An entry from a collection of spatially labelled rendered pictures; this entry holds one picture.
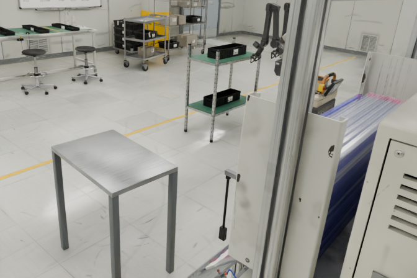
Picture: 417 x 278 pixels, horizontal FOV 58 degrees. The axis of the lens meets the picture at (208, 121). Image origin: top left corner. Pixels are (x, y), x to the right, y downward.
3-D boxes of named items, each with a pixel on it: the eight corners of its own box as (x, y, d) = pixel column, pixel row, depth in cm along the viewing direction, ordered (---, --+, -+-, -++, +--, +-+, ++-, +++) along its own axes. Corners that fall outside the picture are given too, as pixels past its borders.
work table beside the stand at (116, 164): (115, 221, 296) (113, 129, 267) (174, 270, 252) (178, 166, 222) (61, 247, 266) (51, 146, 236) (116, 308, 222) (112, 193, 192)
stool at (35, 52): (15, 90, 574) (10, 49, 550) (48, 84, 611) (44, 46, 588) (31, 98, 545) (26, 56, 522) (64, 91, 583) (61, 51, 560)
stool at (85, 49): (65, 81, 632) (62, 48, 611) (83, 74, 678) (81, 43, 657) (93, 86, 619) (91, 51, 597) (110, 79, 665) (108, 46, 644)
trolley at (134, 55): (121, 67, 743) (121, 15, 706) (147, 59, 820) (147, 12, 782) (144, 72, 722) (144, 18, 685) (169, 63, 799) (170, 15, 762)
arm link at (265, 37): (270, 4, 376) (275, 4, 384) (265, 3, 379) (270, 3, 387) (264, 46, 392) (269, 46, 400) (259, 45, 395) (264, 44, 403)
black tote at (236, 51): (218, 59, 430) (219, 50, 426) (206, 57, 440) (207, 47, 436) (246, 54, 473) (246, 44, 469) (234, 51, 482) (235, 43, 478)
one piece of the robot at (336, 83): (333, 95, 405) (345, 78, 392) (320, 102, 379) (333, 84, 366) (324, 88, 409) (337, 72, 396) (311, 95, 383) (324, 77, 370)
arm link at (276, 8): (277, 2, 371) (282, 2, 379) (265, 2, 379) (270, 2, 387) (276, 48, 384) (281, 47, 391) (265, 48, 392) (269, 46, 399)
